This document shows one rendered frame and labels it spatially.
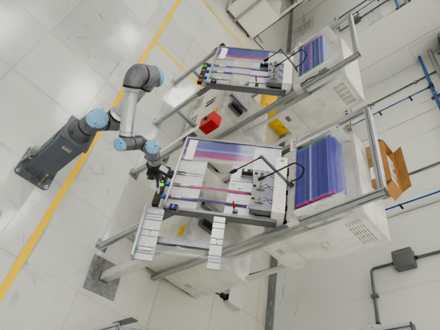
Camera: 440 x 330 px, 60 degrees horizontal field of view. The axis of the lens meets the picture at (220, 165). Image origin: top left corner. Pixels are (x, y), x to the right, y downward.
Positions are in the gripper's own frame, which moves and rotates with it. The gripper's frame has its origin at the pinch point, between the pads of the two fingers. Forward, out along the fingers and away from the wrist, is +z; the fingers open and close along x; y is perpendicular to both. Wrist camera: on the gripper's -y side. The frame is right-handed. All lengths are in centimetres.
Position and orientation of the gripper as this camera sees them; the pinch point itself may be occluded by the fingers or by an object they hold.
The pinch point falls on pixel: (162, 186)
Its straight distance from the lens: 245.0
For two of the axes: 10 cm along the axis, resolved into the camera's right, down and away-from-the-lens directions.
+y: -9.9, -1.1, 1.1
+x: -1.6, 6.9, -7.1
